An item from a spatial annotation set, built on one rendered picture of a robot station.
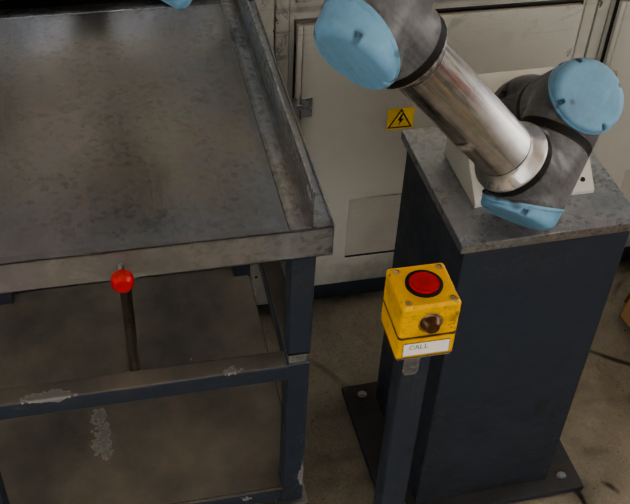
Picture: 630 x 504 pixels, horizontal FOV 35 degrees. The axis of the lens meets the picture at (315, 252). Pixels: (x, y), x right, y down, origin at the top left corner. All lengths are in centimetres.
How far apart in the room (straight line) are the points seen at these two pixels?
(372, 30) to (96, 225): 52
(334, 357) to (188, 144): 95
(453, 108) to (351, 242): 114
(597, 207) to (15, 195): 93
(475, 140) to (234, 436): 92
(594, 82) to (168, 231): 65
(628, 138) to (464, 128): 119
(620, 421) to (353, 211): 78
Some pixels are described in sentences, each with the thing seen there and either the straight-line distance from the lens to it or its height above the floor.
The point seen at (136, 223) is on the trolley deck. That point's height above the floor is 85.
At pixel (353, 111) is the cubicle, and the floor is 58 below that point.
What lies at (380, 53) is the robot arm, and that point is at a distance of 117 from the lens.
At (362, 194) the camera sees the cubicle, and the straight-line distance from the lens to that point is 231.
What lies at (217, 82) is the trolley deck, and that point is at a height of 85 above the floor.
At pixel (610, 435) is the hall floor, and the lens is 238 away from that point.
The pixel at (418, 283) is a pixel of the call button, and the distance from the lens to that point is 129.
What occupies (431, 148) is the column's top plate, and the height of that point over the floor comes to 75.
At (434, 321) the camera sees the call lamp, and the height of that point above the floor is 88.
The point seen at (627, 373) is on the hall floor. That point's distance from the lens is 252.
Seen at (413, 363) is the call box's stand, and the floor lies 77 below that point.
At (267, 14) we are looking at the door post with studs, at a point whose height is 81.
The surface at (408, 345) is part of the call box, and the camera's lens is 131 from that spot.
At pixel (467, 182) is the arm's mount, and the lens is 168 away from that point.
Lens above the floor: 179
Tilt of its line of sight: 42 degrees down
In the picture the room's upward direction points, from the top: 3 degrees clockwise
